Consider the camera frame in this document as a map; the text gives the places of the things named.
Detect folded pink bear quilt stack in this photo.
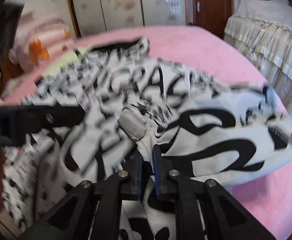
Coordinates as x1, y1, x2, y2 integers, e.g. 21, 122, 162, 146
8, 12, 74, 72

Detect pink bed sheet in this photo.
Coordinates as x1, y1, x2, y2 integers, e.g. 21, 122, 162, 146
5, 26, 292, 239

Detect brown wooden door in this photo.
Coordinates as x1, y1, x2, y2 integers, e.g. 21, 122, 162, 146
193, 0, 233, 39

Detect green black folded garment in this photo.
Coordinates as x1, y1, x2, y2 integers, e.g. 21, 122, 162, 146
42, 45, 97, 79

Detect lace covered furniture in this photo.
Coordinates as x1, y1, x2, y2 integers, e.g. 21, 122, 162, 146
224, 0, 292, 117

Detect floral sliding wardrobe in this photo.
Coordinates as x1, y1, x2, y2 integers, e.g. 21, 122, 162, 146
68, 0, 187, 37

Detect white black graffiti print jacket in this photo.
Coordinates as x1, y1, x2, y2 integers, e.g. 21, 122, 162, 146
3, 38, 292, 239

